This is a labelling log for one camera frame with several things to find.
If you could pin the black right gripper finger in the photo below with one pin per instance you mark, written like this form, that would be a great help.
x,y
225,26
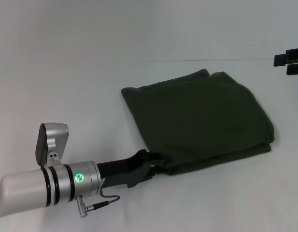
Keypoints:
x,y
280,60
294,69

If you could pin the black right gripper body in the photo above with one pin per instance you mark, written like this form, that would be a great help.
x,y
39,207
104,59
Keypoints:
x,y
296,54

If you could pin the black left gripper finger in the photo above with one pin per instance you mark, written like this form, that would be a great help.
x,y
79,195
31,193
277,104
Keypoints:
x,y
164,166

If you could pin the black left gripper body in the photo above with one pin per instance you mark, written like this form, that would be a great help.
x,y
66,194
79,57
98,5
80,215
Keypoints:
x,y
127,171

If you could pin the dark green FREE t-shirt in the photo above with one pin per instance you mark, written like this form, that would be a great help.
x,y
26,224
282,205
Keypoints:
x,y
199,120

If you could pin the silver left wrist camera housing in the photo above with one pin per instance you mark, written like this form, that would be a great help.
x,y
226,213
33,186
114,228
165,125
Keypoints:
x,y
52,142

